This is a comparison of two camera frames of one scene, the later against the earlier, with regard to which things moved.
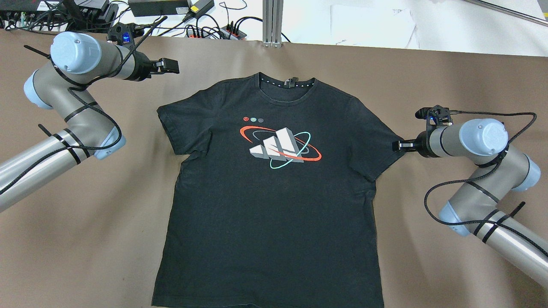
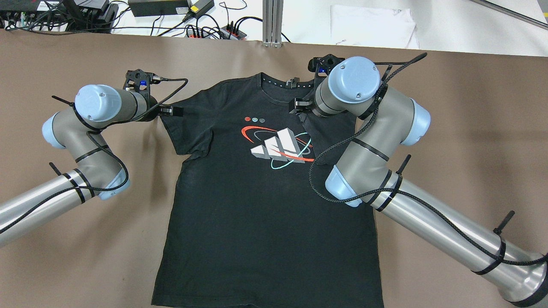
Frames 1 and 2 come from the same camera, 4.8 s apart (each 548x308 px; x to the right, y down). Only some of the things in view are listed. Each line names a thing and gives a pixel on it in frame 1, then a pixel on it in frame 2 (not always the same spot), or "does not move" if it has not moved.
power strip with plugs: [226, 32] does not move
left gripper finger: [164, 65] -> [176, 111]
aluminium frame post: [272, 20] does not move
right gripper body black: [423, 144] -> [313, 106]
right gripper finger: [403, 146] -> [296, 104]
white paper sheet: [373, 26] does not move
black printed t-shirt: [272, 204] does not move
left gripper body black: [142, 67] -> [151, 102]
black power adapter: [150, 7] does not move
